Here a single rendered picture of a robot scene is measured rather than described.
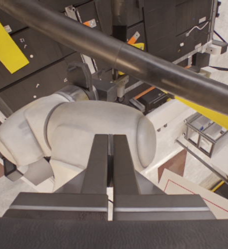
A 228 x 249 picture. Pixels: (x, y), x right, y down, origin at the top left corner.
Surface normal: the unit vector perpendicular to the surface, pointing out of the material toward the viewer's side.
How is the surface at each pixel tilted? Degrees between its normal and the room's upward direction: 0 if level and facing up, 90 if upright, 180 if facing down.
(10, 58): 0
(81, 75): 60
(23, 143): 33
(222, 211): 90
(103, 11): 0
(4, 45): 0
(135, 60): 45
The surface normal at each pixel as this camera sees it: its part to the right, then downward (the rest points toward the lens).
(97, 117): -0.33, -0.57
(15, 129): 0.05, -0.41
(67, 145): -0.44, -0.35
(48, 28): -0.33, 0.61
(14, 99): 0.50, 0.54
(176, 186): -0.68, -0.23
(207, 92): -0.16, 0.29
